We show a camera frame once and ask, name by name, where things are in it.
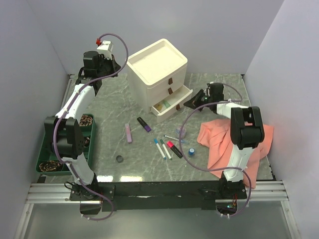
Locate white drawer cabinet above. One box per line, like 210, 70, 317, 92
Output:
127, 38, 187, 113

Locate pink cloth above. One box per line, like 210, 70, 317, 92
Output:
197, 119, 274, 188

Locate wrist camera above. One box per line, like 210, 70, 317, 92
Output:
204, 82, 214, 97
96, 38, 114, 60

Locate black pink highlighter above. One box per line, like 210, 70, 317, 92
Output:
166, 141, 183, 158

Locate brown patterned hair ties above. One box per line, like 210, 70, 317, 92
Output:
39, 160, 63, 173

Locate black base bar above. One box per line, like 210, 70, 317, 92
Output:
69, 180, 247, 213

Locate white bottom drawer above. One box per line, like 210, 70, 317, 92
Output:
150, 86, 193, 123

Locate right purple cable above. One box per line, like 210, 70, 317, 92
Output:
178, 83, 251, 218

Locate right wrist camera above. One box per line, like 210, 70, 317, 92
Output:
204, 82, 214, 97

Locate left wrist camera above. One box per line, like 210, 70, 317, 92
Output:
96, 38, 114, 60

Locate green cap white marker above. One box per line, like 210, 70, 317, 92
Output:
160, 139, 172, 160

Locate blue cap white marker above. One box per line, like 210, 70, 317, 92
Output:
154, 138, 166, 160

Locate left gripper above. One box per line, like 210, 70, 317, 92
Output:
97, 53, 122, 79

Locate black round cap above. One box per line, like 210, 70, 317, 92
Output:
116, 155, 124, 163

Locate pink lilac highlighter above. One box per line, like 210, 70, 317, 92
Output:
125, 123, 133, 143

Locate green compartment tray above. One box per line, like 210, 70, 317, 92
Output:
35, 114, 96, 176

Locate blue whiteboard pen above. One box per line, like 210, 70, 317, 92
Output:
163, 134, 188, 144

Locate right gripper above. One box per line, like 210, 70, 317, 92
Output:
183, 90, 213, 112

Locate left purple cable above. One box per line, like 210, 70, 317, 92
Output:
51, 33, 129, 221

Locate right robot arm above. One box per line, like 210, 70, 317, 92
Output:
183, 82, 265, 198

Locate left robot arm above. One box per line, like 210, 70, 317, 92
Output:
44, 50, 121, 200

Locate purple cable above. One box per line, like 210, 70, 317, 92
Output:
51, 33, 129, 221
178, 83, 251, 218

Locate clear paperclip jar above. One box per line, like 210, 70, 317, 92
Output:
175, 126, 186, 139

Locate blue tape roll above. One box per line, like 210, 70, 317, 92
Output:
188, 148, 195, 157

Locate black purple highlighter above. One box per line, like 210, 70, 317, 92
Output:
137, 117, 152, 132

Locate green mint highlighter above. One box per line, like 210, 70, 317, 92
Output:
163, 101, 170, 109

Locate aluminium rail frame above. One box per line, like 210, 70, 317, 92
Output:
22, 75, 301, 239

